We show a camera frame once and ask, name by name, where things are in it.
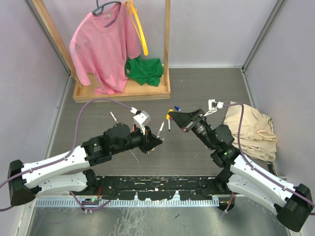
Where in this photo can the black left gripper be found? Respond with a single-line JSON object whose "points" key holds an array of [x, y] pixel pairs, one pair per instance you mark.
{"points": [[148, 143]]}

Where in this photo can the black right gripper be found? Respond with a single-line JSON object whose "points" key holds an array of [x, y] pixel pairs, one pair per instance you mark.
{"points": [[182, 118]]}

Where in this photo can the white marker orange tip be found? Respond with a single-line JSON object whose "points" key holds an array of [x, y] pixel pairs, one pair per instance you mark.
{"points": [[159, 132]]}

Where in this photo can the white pen purple end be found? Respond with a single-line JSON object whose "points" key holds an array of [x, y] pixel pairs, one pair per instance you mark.
{"points": [[114, 118]]}

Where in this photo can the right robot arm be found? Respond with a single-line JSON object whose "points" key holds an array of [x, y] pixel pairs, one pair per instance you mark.
{"points": [[291, 204]]}

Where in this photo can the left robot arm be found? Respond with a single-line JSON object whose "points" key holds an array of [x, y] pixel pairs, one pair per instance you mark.
{"points": [[26, 180]]}

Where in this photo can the wooden rack base tray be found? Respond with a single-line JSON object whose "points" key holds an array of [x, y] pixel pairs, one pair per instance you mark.
{"points": [[133, 91]]}

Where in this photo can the green cloth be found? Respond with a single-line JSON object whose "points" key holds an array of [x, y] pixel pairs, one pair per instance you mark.
{"points": [[144, 71]]}

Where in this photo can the beige cloth bag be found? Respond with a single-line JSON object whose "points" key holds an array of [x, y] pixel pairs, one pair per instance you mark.
{"points": [[255, 133]]}

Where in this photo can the pink shirt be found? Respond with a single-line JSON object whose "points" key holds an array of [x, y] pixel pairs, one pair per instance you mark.
{"points": [[101, 45]]}

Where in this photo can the yellow hanger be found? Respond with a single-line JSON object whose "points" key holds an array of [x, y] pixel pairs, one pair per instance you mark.
{"points": [[137, 24]]}

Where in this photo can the grey clothes hanger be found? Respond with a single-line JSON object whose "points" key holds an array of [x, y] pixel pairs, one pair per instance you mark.
{"points": [[105, 9]]}

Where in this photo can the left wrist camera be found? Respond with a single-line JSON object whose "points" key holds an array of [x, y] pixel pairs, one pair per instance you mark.
{"points": [[141, 119]]}

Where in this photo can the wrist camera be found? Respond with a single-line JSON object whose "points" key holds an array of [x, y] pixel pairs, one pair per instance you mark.
{"points": [[141, 119], [213, 106]]}

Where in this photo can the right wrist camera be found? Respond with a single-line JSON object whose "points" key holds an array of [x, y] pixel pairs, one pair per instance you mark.
{"points": [[213, 106]]}

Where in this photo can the wooden rack right post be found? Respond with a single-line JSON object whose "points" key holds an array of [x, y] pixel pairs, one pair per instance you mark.
{"points": [[166, 40]]}

